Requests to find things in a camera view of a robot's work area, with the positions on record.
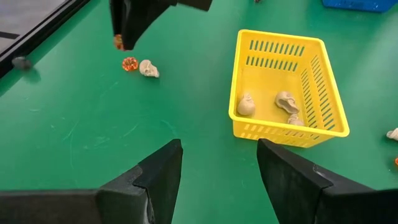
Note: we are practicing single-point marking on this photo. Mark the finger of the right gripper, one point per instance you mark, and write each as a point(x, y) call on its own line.
point(116, 17)
point(140, 18)

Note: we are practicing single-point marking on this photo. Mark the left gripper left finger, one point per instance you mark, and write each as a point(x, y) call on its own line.
point(149, 196)

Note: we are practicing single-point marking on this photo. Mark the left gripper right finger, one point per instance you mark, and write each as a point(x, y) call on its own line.
point(298, 193)

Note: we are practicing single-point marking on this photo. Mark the black glass skull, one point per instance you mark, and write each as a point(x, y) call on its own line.
point(21, 63)

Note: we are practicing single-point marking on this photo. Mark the yellow plastic basket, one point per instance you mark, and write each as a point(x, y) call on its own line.
point(267, 81)

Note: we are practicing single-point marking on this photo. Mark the blue plastic basket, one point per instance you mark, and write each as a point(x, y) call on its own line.
point(357, 4)

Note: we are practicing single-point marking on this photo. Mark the black metal table frame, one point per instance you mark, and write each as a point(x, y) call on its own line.
point(31, 42)

